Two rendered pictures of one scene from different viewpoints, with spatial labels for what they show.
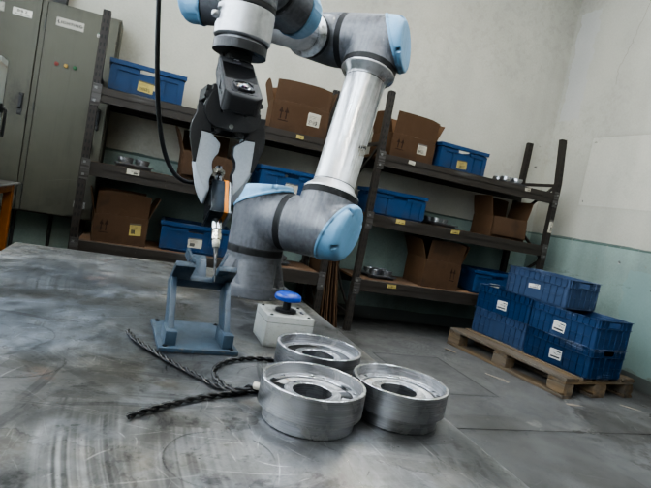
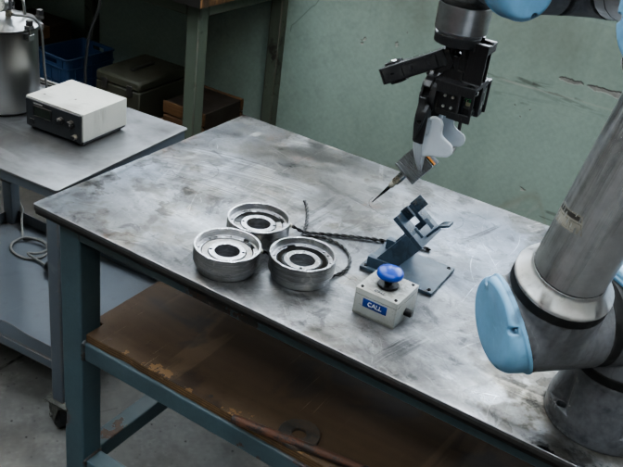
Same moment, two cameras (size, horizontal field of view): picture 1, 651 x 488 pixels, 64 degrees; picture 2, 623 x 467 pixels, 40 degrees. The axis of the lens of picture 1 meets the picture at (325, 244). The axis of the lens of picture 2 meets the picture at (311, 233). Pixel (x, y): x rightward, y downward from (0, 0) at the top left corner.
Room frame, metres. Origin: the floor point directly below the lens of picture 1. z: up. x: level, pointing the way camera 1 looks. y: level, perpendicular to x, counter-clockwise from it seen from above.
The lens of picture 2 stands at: (1.50, -0.75, 1.51)
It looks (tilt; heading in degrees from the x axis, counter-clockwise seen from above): 29 degrees down; 139
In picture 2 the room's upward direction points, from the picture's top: 8 degrees clockwise
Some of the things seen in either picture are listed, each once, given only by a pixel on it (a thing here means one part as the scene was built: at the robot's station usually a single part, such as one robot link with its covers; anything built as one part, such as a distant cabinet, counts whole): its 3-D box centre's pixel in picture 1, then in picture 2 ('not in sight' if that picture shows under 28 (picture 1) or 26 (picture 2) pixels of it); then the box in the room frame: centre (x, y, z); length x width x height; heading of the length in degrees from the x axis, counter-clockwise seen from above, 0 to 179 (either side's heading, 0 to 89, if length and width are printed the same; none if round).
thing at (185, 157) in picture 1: (205, 157); not in sight; (4.07, 1.04, 1.19); 0.52 x 0.42 x 0.38; 110
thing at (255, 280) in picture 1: (251, 268); (612, 386); (1.09, 0.14, 0.85); 0.15 x 0.15 x 0.10
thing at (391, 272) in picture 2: (286, 308); (388, 283); (0.77, 0.04, 0.85); 0.04 x 0.04 x 0.05
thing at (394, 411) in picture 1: (396, 397); (226, 255); (0.56, -0.11, 0.82); 0.10 x 0.10 x 0.04
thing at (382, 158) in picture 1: (447, 228); not in sight; (4.88, -1.08, 1.00); 1.92 x 0.57 x 2.00; 110
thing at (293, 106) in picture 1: (296, 111); not in sight; (4.29, 0.42, 1.70); 0.56 x 0.36 x 0.39; 105
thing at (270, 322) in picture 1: (282, 323); (388, 298); (0.77, 0.04, 0.82); 0.08 x 0.07 x 0.05; 20
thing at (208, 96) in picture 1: (232, 91); (456, 75); (0.71, 0.16, 1.14); 0.09 x 0.08 x 0.12; 23
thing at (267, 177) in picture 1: (285, 183); not in sight; (4.32, 0.42, 1.11); 0.52 x 0.38 x 0.22; 110
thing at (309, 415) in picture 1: (310, 399); (258, 227); (0.51, -0.01, 0.82); 0.10 x 0.10 x 0.04
